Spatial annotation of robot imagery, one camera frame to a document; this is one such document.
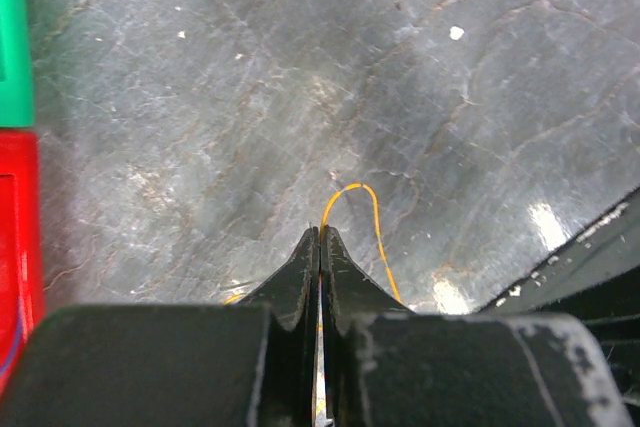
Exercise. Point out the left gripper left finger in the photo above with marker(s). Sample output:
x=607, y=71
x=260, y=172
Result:
x=251, y=363

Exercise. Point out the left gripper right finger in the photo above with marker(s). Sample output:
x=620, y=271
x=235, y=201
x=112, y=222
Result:
x=561, y=363

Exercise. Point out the red plastic bin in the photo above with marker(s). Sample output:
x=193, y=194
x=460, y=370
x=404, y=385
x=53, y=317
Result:
x=22, y=289

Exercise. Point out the green bin upper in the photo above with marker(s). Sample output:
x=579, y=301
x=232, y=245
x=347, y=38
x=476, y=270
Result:
x=17, y=105

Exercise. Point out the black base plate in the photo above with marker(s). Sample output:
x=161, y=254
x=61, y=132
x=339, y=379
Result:
x=595, y=278

